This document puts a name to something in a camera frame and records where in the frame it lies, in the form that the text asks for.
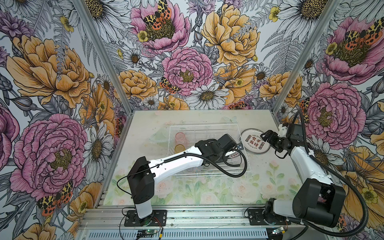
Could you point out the amber glass cup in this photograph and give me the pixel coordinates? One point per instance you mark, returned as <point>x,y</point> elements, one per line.
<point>179,148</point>

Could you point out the aluminium frame post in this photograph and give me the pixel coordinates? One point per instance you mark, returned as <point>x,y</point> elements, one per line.
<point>92,32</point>
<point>322,24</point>

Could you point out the white vented cable duct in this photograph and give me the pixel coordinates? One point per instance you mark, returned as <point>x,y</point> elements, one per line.
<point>183,234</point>

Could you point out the right aluminium frame post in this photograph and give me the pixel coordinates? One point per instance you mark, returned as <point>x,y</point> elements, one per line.
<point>322,24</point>

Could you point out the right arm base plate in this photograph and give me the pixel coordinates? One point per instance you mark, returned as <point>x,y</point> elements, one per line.
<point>258,217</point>

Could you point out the red character plate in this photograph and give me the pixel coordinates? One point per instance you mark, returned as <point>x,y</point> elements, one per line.
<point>253,143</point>

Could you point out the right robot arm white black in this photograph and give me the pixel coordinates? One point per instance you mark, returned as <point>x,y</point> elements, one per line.
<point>318,200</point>

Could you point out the aluminium front rail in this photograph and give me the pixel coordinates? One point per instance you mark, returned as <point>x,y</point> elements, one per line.
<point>178,217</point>

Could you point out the left aluminium frame post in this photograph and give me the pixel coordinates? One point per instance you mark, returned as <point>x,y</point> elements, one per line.
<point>92,32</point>

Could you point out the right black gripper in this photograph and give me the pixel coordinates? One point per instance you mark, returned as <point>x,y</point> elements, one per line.
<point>270,140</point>

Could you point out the green rim hao shi plate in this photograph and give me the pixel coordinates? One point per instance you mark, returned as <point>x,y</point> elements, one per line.
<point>232,155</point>

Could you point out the pink glass cup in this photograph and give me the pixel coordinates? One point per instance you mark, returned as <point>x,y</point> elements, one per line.
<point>181,139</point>

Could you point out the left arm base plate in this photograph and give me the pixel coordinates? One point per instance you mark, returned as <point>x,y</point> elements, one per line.
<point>156,219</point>

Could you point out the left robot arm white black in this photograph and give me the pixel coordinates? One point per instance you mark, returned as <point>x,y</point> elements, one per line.
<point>222,154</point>

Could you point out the green circuit board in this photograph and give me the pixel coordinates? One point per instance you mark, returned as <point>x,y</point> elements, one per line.
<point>146,234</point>

